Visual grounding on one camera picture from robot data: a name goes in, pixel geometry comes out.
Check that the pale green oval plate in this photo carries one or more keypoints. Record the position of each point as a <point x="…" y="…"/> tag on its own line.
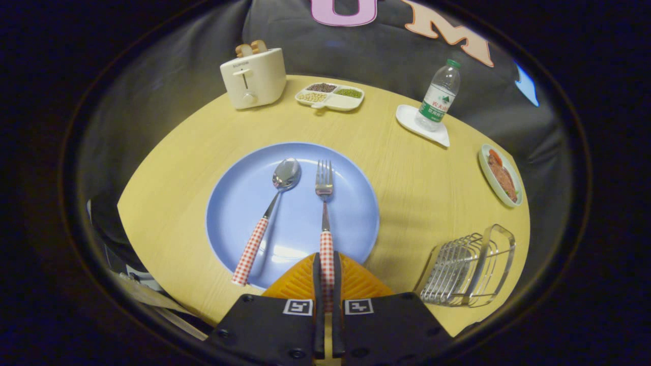
<point x="485" y="170"/>

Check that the blue round plate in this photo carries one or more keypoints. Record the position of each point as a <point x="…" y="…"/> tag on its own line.
<point x="351" y="213"/>

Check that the white square coaster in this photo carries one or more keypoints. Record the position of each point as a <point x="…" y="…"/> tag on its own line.
<point x="407" y="119"/>

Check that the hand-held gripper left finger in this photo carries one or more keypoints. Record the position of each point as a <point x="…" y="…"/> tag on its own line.
<point x="318" y="325"/>

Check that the cooked meat with carrot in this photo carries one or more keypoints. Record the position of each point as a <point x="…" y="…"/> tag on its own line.
<point x="503" y="178"/>

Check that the person's beige trousers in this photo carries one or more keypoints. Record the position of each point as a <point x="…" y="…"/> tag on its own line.
<point x="147" y="297"/>

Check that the white toaster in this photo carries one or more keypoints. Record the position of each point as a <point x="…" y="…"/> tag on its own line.
<point x="259" y="76"/>

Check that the clear green-capped water bottle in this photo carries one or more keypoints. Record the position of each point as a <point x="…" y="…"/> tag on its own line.
<point x="437" y="101"/>

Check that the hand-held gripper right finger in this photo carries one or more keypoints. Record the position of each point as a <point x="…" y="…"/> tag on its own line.
<point x="337" y="325"/>

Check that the pile of dark beans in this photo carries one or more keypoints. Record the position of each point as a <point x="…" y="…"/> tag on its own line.
<point x="321" y="88"/>

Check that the pile of green beans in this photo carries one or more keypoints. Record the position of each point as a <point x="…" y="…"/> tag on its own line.
<point x="348" y="93"/>

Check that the white divided dish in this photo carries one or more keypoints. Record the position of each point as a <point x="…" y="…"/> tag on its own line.
<point x="335" y="104"/>

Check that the brown toast slice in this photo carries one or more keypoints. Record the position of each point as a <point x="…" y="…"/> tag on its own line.
<point x="243" y="50"/>
<point x="259" y="46"/>

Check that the pile of yellow beans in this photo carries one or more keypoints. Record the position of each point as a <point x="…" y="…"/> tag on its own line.
<point x="312" y="97"/>

